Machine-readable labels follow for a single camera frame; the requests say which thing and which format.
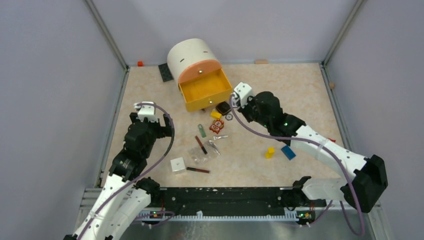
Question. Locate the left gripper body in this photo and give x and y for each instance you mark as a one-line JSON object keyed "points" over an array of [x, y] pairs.
{"points": [[156, 130]]}

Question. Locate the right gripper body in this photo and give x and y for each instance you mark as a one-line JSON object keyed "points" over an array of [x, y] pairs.
{"points": [[247, 106]]}

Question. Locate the silver small tube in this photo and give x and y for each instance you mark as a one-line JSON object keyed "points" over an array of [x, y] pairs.
{"points": [[220, 137]]}

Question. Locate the clear plastic wrapper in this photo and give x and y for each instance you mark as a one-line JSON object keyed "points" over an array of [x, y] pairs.
{"points": [[198, 157]]}

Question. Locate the brown lip gloss tube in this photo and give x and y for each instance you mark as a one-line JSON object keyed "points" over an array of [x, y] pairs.
{"points": [[201, 145]]}

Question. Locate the dark red lipstick tube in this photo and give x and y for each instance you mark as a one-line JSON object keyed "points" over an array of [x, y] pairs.
{"points": [[199, 170]]}

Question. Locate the green tube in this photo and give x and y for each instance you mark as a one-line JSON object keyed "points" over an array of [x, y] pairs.
{"points": [[202, 131]]}

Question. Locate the white round drawer organizer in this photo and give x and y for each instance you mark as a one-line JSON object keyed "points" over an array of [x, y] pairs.
{"points": [[198, 74]]}

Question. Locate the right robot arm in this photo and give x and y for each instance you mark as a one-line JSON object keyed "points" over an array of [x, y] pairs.
{"points": [[362, 180]]}

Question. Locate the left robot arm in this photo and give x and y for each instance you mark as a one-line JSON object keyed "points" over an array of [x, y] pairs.
{"points": [[127, 190]]}

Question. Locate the wooden block on ledge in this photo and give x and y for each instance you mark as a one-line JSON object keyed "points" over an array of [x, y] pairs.
{"points": [[261, 62]]}

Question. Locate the white cosmetic box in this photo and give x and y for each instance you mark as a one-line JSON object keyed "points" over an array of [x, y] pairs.
{"points": [[178, 165]]}

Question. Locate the yellow cube block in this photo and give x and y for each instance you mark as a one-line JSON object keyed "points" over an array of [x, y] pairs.
{"points": [[215, 115]]}

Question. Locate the blue lego brick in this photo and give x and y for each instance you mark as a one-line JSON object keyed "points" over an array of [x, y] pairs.
{"points": [[288, 152]]}

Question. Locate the black lego plate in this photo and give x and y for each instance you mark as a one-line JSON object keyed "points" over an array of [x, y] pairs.
{"points": [[165, 73]]}

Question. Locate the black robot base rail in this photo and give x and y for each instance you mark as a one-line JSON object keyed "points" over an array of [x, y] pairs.
{"points": [[232, 201]]}

